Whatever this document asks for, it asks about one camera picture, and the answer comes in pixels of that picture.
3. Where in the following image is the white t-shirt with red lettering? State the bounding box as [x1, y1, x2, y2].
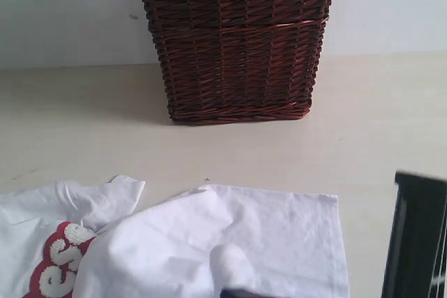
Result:
[1, 176, 349, 297]

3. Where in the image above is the dark brown wicker basket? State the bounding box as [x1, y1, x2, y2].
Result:
[142, 0, 331, 124]

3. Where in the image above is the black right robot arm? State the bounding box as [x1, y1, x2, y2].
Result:
[216, 171, 446, 297]

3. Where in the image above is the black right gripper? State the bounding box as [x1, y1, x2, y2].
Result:
[219, 288, 258, 298]

